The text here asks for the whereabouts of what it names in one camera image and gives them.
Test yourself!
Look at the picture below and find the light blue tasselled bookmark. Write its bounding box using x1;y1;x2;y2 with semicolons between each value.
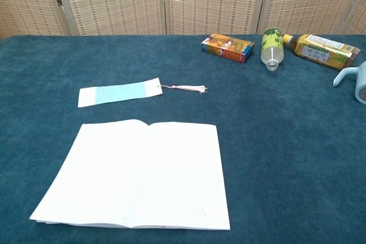
77;77;209;109

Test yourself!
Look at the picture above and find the white notebook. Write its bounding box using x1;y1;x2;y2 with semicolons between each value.
29;119;231;231

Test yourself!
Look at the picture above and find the orange snack carton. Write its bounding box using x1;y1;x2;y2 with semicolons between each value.
200;33;256;64

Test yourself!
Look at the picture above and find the dark blue table cloth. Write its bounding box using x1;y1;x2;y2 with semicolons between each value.
0;34;366;244

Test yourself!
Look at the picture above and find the clear bottle with green label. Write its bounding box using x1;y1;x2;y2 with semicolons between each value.
260;27;285;72

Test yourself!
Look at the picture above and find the yellow tea bottle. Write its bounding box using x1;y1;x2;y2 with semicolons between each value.
282;33;361;71

